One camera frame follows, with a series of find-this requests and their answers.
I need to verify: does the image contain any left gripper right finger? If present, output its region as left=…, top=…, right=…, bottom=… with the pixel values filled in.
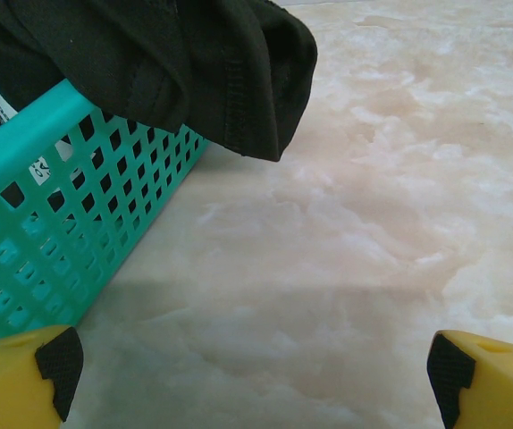
left=426, top=329, right=513, bottom=429

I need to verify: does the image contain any teal plastic basket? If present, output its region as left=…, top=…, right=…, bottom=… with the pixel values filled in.
left=0, top=79, right=212, bottom=348

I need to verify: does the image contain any black t-shirt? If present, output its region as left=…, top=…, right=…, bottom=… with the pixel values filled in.
left=0, top=0, right=319, bottom=163

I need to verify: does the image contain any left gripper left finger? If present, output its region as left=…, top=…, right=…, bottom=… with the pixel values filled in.
left=0, top=324, right=84, bottom=429

